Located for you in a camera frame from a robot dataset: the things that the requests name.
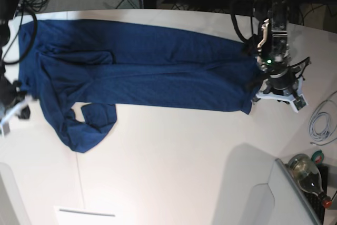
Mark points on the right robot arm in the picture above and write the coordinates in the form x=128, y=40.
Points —
x=9, y=10

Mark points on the green tape roll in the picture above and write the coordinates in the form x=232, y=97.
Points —
x=318, y=157

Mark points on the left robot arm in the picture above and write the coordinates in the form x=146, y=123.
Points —
x=270, y=43

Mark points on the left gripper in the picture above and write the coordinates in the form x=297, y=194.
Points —
x=283, y=84

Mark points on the clear plastic bottle red cap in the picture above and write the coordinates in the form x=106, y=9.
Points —
x=308, y=178

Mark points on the dark blue t-shirt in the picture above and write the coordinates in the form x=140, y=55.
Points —
x=79, y=70

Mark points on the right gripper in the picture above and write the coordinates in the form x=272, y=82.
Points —
x=14, y=102

